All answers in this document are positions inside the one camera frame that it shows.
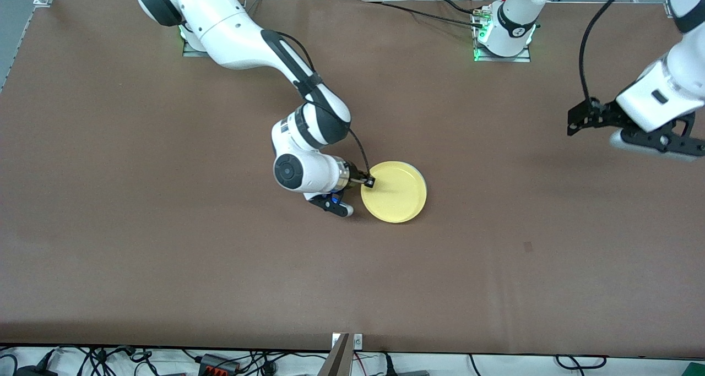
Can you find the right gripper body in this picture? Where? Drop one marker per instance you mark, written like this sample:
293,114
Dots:
356,176

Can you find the yellow round plate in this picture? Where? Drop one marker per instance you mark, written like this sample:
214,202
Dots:
396,197

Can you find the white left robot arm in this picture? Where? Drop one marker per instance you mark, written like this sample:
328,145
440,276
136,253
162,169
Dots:
518,12

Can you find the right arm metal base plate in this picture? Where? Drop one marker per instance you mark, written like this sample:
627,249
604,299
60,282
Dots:
193,50

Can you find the black plug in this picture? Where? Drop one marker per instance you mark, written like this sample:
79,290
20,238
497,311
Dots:
388,368

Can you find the green object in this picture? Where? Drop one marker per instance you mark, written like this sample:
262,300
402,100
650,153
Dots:
695,370

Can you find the black power adapter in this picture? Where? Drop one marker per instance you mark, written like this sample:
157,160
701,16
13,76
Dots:
33,371

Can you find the black power strip red switches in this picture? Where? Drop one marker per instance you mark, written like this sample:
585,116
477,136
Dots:
217,364

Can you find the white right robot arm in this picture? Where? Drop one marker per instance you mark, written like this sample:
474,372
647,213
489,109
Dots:
231,29

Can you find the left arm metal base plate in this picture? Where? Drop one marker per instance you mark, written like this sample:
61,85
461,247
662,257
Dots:
504,59

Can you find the pale green round plate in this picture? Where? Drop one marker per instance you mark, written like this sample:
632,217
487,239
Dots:
423,176

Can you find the wooden beam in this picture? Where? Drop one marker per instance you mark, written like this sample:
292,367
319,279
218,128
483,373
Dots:
339,362

